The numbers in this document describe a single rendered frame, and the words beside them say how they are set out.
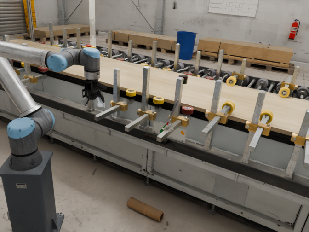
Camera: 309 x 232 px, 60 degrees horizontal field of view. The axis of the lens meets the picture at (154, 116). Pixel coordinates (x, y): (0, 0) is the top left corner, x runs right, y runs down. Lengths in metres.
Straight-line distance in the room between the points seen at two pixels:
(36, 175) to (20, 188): 0.15
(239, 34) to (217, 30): 0.69
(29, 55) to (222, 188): 1.64
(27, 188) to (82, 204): 0.67
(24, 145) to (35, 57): 0.53
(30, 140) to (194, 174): 1.27
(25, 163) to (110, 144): 1.04
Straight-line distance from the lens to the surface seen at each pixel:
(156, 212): 2.20
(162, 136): 1.56
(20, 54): 1.58
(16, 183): 1.85
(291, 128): 1.91
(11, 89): 1.85
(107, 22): 10.80
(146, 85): 1.84
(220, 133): 1.98
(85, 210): 2.34
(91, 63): 1.55
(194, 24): 9.24
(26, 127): 1.70
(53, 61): 1.48
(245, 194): 2.21
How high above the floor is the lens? 1.61
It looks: 25 degrees down
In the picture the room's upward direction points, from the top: 4 degrees clockwise
